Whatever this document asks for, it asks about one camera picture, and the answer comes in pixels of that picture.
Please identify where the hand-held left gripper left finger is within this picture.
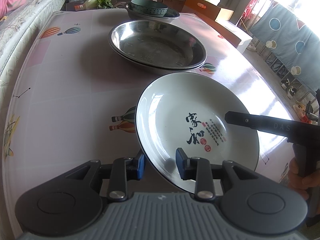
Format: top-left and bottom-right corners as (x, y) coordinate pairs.
(64, 152), (146, 202)

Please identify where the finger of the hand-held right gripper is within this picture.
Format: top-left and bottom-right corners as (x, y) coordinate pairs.
(224, 111), (293, 137)

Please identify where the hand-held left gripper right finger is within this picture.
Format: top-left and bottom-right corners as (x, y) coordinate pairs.
(175, 147), (259, 202)

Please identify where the white plate with calligraphy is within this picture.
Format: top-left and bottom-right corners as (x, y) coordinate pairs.
(135, 72), (260, 195)

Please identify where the teal patterned ceramic bowl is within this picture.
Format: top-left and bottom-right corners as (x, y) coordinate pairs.
(130, 0), (169, 18)

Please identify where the person's right hand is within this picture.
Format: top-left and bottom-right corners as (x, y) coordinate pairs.
(287, 158), (312, 201)

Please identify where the metal drying rack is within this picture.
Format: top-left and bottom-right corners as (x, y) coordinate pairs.
(236, 0), (320, 100)

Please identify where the white box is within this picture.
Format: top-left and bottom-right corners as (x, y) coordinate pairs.
(220, 20), (253, 53)

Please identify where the blue quilt with circles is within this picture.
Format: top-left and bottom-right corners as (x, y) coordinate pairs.
(250, 4), (320, 98)

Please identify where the red hanging cloth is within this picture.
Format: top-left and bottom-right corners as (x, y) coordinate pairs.
(245, 0), (261, 18)

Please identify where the balloon print tablecloth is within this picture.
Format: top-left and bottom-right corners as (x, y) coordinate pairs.
(1, 10), (310, 205)

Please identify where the brown cardboard box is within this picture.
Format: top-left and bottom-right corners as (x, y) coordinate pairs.
(185, 0), (235, 22)

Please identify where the green leafy lettuce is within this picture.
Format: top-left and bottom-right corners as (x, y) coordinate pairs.
(84, 0), (113, 9)

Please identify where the white quilted mattress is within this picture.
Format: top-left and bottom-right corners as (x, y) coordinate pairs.
(0, 0), (69, 80)

